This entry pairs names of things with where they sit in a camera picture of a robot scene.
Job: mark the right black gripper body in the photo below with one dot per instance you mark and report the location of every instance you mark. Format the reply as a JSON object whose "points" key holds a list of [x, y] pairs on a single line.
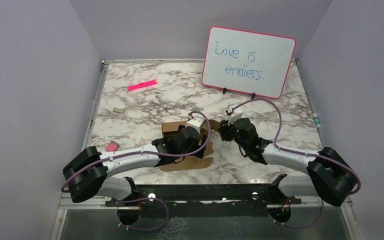
{"points": [[229, 132]]}

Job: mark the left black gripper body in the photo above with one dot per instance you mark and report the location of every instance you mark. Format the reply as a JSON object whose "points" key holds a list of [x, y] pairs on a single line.
{"points": [[194, 147]]}

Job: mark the brown cardboard box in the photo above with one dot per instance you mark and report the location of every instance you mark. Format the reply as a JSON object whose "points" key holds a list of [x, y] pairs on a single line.
{"points": [[190, 162]]}

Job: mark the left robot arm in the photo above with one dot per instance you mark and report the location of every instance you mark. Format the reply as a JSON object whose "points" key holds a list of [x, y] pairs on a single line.
{"points": [[86, 174]]}

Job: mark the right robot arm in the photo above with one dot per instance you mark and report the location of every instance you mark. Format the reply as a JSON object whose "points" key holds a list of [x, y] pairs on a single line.
{"points": [[324, 173]]}

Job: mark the pink marker pen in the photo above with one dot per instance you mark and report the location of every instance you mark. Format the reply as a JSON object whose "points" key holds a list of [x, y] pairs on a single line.
{"points": [[142, 85]]}

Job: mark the pink framed whiteboard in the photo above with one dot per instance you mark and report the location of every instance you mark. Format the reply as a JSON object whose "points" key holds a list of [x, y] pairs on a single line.
{"points": [[247, 62]]}

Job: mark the small tan cardboard scrap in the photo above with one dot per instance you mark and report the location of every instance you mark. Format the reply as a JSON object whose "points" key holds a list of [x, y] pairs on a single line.
{"points": [[118, 110]]}

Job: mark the green white small bottle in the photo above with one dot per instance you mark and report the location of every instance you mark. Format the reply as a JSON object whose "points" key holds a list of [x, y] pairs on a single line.
{"points": [[316, 120]]}

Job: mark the pink eraser block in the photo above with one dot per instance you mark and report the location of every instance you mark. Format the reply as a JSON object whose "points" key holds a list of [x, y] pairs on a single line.
{"points": [[112, 146]]}

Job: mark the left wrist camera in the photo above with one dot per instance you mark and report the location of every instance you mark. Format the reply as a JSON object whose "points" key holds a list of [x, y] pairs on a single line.
{"points": [[196, 123]]}

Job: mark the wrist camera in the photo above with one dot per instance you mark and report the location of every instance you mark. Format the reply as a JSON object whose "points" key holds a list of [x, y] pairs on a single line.
{"points": [[234, 113], [196, 123]]}

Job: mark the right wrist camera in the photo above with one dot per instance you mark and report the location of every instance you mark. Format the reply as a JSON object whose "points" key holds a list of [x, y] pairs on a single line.
{"points": [[234, 113]]}

